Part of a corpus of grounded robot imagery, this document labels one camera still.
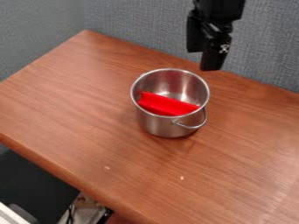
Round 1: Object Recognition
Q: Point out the stainless steel pot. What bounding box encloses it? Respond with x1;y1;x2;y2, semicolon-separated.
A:
131;68;211;138

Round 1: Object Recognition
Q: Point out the white object at corner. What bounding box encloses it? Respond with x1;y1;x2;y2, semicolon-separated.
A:
0;202;31;224

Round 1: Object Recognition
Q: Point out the grey table leg bracket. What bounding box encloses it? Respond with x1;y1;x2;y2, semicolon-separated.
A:
57;192;113;224

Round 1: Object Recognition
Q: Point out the red rectangular block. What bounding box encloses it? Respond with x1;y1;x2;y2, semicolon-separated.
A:
137;92;200;116

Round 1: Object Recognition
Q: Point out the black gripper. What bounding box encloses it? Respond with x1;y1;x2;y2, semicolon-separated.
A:
187;0;245;71

